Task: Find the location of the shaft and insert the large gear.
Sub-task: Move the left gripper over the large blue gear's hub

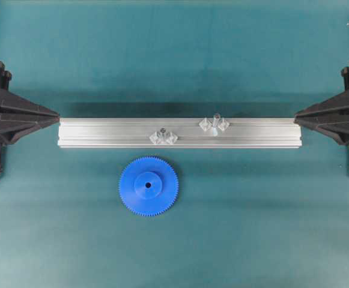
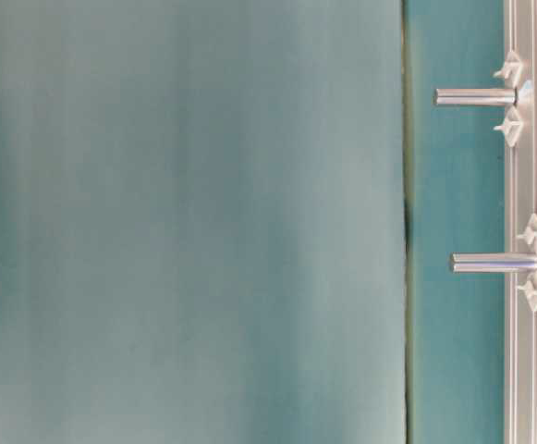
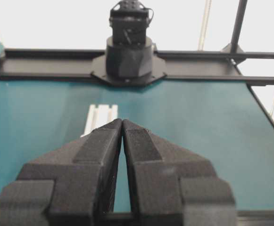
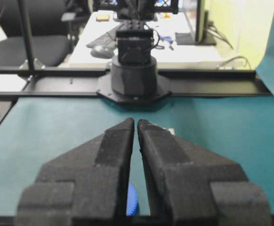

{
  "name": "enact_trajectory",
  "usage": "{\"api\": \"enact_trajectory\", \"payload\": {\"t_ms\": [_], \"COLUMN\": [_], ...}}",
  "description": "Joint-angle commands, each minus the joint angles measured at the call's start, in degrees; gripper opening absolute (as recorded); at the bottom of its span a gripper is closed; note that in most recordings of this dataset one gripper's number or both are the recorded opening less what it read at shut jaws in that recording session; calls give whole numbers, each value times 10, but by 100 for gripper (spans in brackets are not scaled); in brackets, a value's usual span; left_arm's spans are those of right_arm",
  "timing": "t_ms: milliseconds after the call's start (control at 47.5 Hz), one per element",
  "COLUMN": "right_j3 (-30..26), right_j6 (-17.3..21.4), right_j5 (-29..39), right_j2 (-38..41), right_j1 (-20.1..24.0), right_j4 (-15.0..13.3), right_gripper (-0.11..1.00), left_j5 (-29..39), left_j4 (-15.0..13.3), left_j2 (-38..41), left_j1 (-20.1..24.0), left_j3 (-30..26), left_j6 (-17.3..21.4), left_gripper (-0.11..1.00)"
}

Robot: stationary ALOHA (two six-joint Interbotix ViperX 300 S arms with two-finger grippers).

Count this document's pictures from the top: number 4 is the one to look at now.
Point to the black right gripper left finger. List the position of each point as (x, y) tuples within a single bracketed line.
[(89, 182)]

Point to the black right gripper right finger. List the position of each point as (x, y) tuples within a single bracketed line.
[(197, 187)]

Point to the large blue plastic gear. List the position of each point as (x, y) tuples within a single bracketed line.
[(132, 207)]

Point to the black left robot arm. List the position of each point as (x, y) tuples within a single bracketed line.
[(133, 76)]

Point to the grey computer mouse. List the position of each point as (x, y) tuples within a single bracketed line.
[(101, 52)]

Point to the white desk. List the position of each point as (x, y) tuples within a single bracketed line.
[(168, 53)]

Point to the black keyboard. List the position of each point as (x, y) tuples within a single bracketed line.
[(107, 40)]

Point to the black office chair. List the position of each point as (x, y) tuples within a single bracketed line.
[(34, 30)]

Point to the black frame rail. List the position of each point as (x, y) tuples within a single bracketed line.
[(84, 83)]

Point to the black vertical frame post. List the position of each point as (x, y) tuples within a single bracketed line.
[(26, 33)]

